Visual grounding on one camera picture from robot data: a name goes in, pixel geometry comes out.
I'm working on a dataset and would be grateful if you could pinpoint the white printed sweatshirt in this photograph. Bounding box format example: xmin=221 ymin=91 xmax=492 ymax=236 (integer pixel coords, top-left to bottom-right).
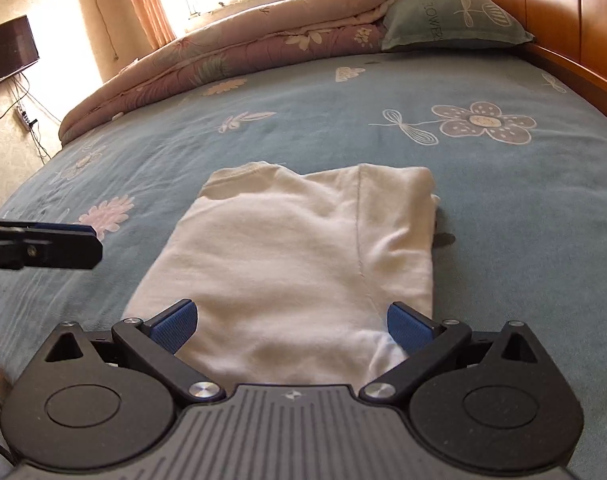
xmin=125 ymin=162 xmax=439 ymax=389

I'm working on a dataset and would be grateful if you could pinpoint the white power strip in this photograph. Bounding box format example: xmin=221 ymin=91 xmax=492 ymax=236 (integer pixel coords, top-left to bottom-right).
xmin=15 ymin=106 xmax=38 ymax=132

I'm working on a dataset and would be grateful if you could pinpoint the black television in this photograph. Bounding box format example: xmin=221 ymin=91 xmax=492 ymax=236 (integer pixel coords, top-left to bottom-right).
xmin=0 ymin=15 xmax=40 ymax=83

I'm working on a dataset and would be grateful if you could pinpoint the blue floral bed sheet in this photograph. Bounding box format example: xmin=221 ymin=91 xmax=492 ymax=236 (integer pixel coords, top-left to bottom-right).
xmin=0 ymin=51 xmax=607 ymax=479

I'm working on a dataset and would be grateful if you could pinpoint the pink floral folded quilt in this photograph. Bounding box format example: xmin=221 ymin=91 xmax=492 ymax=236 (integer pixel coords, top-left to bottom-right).
xmin=58 ymin=0 xmax=399 ymax=144

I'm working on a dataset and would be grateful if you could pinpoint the grey-green pillow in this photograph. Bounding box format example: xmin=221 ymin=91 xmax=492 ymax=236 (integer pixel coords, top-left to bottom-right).
xmin=381 ymin=0 xmax=535 ymax=52

